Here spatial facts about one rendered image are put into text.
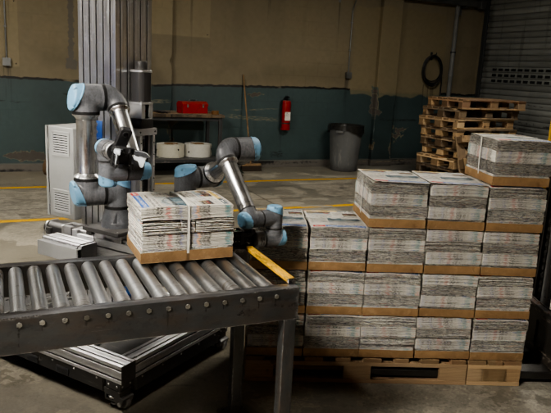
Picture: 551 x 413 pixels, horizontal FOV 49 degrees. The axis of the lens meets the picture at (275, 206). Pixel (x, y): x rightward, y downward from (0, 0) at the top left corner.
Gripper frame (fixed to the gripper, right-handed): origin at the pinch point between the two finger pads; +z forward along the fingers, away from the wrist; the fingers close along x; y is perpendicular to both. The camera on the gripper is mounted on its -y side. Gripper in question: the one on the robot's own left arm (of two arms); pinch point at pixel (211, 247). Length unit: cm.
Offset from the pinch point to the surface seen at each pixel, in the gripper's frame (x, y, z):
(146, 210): 23.8, 23.9, 34.5
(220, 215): 24.1, 20.2, 4.8
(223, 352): -50, -78, -25
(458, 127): -450, 11, -517
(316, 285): -4, -25, -56
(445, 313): 19, -38, -119
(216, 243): 23.6, 8.6, 6.3
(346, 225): -3, 5, -70
